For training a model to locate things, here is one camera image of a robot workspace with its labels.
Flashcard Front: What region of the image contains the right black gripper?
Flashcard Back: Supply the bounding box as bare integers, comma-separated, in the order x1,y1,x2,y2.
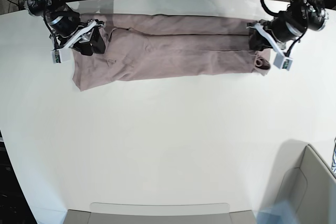
47,8,107,57

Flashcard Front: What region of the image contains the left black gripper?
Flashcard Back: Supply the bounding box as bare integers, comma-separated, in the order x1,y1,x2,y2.
248,10,307,51

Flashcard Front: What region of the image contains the mauve pink T-shirt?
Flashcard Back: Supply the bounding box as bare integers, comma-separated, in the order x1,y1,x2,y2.
73,14,271,91

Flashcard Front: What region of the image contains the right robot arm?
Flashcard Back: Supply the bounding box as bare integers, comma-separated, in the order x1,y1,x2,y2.
24,0,106,63

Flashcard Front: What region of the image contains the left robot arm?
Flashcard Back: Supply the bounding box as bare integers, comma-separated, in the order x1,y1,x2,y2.
256,0,327,56

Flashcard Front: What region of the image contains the grey bin right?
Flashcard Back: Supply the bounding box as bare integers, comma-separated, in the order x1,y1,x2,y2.
275,145,335,223

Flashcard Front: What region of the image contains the blue blurred object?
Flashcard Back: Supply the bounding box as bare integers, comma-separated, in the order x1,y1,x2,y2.
255,200,300,224

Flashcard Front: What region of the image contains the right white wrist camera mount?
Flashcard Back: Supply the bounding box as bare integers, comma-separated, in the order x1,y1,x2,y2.
51,19,106,63

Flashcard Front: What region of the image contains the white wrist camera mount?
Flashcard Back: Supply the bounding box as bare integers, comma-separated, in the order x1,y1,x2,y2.
51,19,106,63
248,22,293,71

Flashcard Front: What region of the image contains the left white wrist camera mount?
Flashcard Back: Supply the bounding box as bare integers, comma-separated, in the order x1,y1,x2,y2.
248,22,293,71

